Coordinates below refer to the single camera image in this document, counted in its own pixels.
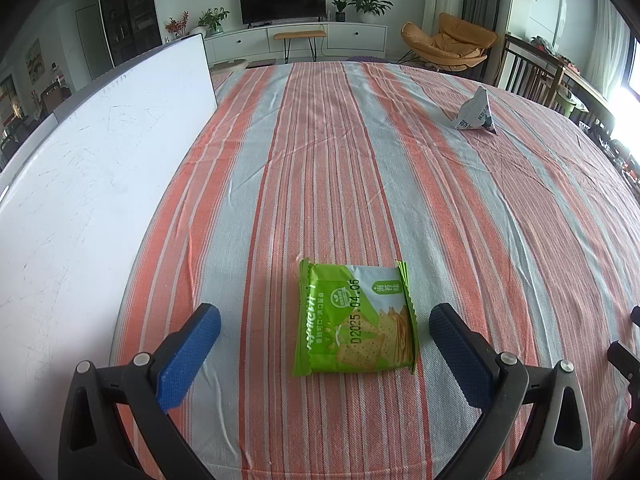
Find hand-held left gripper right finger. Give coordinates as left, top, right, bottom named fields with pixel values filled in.
left=429, top=302, right=593, bottom=480

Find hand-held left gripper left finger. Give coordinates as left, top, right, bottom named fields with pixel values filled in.
left=59, top=302, right=222, bottom=480

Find green cracker packet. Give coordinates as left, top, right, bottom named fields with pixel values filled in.
left=292, top=258, right=418, bottom=378

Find white cardboard box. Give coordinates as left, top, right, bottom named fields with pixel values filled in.
left=0, top=33, right=219, bottom=431

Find white triangular packet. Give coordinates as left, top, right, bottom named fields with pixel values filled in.
left=452, top=86, right=498, bottom=134

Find pile of desk clutter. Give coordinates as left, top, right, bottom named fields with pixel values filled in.
left=580, top=115, right=640, bottom=186

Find orange grey striped tablecloth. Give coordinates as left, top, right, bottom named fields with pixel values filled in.
left=107, top=60, right=640, bottom=480

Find long wooden desk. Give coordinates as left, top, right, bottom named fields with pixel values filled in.
left=560, top=62, right=616, bottom=131

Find bright window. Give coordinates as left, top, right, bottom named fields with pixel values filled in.
left=607, top=35, right=640, bottom=111

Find wooden slatted chair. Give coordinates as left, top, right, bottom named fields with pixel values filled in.
left=492, top=32, right=566, bottom=106

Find white window curtain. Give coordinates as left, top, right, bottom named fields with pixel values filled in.
left=585, top=0, right=631, bottom=101

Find dining chairs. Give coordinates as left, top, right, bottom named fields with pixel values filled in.
left=40, top=85, right=71, bottom=116

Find orange lounge chair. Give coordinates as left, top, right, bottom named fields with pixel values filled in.
left=400, top=12, right=499, bottom=73

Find red flower bouquet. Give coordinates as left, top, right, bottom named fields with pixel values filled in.
left=165, top=11, right=190, bottom=38

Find white television cabinet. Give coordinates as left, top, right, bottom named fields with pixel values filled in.
left=202, top=22, right=388, bottom=66

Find leafy plant in vase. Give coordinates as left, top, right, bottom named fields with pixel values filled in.
left=198, top=7, right=230, bottom=36

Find wooden bench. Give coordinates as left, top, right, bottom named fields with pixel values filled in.
left=273, top=30, right=327, bottom=64

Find dark display cabinet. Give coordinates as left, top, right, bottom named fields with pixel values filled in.
left=97, top=0, right=156, bottom=68

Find large potted plant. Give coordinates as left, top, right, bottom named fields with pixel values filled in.
left=347, top=0, right=393, bottom=23

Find black television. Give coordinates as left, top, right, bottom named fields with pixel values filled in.
left=238, top=0, right=327, bottom=27

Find framed wall picture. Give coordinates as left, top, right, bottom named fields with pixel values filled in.
left=25, top=39, right=43, bottom=86

